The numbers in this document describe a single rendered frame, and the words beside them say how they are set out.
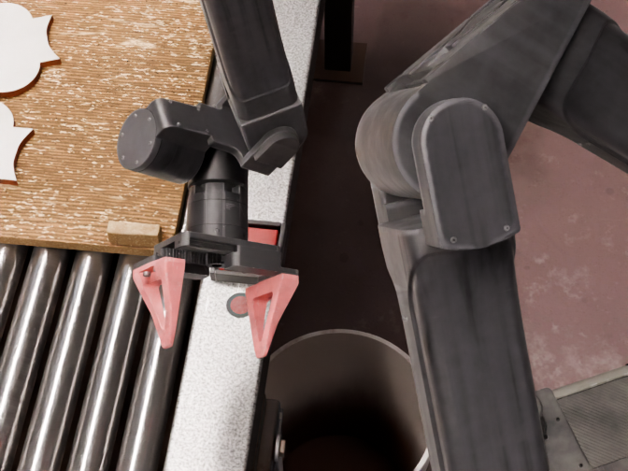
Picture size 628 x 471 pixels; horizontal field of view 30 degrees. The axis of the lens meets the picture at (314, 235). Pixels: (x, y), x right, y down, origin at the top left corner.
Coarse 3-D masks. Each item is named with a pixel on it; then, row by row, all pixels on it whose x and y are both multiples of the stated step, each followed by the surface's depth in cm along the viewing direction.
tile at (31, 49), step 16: (0, 16) 148; (16, 16) 148; (48, 16) 148; (0, 32) 147; (16, 32) 147; (32, 32) 147; (48, 32) 148; (0, 48) 145; (16, 48) 145; (32, 48) 145; (48, 48) 145; (0, 64) 144; (16, 64) 144; (32, 64) 144; (48, 64) 145; (0, 80) 142; (16, 80) 142; (32, 80) 143; (0, 96) 142
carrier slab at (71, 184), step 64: (0, 0) 151; (64, 0) 151; (128, 0) 151; (192, 0) 151; (64, 64) 145; (128, 64) 145; (192, 64) 145; (64, 128) 140; (0, 192) 135; (64, 192) 135; (128, 192) 135
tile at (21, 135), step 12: (0, 108) 140; (0, 120) 139; (12, 120) 139; (0, 132) 138; (12, 132) 138; (24, 132) 138; (0, 144) 137; (12, 144) 137; (24, 144) 138; (0, 156) 136; (12, 156) 136; (0, 168) 135; (12, 168) 135; (0, 180) 135; (12, 180) 135
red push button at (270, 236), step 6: (252, 228) 133; (258, 228) 133; (252, 234) 132; (258, 234) 132; (264, 234) 132; (270, 234) 132; (276, 234) 132; (252, 240) 132; (258, 240) 132; (264, 240) 132; (270, 240) 132; (276, 240) 132; (228, 270) 130
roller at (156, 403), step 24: (216, 72) 147; (216, 96) 144; (192, 288) 131; (144, 360) 125; (168, 360) 125; (144, 384) 123; (168, 384) 124; (144, 408) 122; (168, 408) 124; (144, 432) 120; (120, 456) 120; (144, 456) 119
